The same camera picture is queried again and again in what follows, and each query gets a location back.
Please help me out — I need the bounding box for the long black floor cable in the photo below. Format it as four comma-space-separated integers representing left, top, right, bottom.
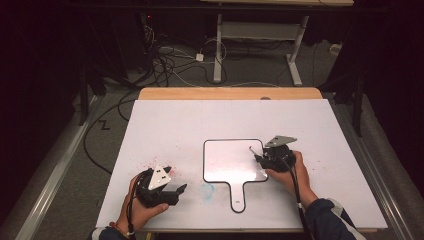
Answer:
82, 89, 141, 176

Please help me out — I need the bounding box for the small whiteboard with handle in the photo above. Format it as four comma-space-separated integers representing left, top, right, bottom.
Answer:
202, 138, 270, 214

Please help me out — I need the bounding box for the white power strip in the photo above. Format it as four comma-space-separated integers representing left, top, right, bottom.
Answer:
329, 42, 344, 57

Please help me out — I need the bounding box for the person's left hand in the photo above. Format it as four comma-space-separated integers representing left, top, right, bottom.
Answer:
114, 174, 170, 233

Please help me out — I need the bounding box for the white desk frame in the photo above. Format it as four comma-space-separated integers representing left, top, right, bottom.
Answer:
212, 13, 310, 87

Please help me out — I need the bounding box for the tangle of floor cables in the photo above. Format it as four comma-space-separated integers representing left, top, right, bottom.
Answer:
139, 24, 228, 88

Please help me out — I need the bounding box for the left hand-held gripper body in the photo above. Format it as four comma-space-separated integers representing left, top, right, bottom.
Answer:
134, 163, 181, 208

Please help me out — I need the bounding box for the left hand-held gripper cable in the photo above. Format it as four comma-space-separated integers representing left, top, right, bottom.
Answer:
125, 169, 149, 240

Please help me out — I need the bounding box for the wooden table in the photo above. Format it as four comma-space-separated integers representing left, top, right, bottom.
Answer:
137, 87, 324, 101

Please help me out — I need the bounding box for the hand-held gripper cable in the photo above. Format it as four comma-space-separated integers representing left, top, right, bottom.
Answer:
125, 169, 149, 240
283, 159, 314, 240

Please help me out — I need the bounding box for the red bracelet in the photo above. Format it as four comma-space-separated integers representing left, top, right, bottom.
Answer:
108, 221, 135, 238

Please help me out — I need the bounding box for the aluminium floor rail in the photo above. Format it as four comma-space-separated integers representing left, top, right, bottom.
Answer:
14, 95, 103, 240
334, 99, 416, 240

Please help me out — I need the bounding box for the large white table sheet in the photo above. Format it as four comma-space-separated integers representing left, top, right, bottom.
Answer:
95, 98, 389, 232

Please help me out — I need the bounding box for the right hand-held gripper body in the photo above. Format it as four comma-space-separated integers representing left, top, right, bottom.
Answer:
263, 134, 298, 174

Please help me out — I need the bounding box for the black metal stand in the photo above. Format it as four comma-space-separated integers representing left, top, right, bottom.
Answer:
78, 64, 92, 127

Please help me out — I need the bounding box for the right hand-held gripper cable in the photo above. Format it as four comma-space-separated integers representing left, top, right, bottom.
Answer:
283, 159, 314, 240

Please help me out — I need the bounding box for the person's right hand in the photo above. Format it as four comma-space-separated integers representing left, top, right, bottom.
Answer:
265, 150, 320, 208

